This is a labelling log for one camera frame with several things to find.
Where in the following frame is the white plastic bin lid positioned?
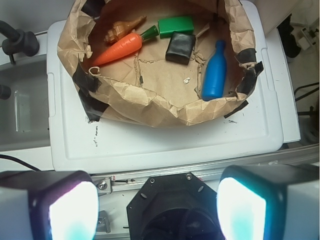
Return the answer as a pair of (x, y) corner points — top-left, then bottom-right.
(47, 0), (301, 174)

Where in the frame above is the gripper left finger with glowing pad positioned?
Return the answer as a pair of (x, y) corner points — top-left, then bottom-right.
(0, 170), (99, 240)

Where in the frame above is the black octagonal mount plate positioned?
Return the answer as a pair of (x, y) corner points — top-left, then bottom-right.
(126, 172), (225, 240)

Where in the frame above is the tan spiral seashell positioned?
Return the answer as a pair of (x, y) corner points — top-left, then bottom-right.
(104, 16), (147, 45)

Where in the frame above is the black cable left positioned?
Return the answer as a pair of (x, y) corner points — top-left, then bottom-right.
(0, 154), (42, 172)

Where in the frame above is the clear plastic container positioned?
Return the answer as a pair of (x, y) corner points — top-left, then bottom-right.
(0, 61), (50, 152)

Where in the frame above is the black leather wallet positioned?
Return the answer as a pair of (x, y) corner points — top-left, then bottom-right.
(165, 31), (196, 66)

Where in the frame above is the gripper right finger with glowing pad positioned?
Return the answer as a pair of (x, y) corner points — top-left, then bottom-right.
(216, 164), (320, 240)

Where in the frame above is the black clamp knob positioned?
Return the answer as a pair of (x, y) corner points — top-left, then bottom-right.
(0, 20), (40, 65)

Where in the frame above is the crumpled brown paper bag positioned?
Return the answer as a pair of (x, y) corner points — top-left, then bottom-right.
(57, 0), (263, 128)

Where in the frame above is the white power strip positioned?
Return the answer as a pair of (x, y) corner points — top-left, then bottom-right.
(298, 27), (320, 51)

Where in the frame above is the black cables right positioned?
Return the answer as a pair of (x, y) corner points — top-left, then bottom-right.
(293, 81), (320, 117)

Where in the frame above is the orange toy carrot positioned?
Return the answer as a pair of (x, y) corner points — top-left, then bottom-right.
(92, 25), (159, 67)

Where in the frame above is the green rectangular block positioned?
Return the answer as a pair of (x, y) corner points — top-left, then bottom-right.
(158, 16), (194, 39)

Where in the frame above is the blue plastic bottle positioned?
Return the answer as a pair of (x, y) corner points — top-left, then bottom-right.
(201, 40), (227, 102)

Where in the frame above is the aluminium extrusion rail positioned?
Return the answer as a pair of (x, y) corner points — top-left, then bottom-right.
(91, 144), (320, 195)

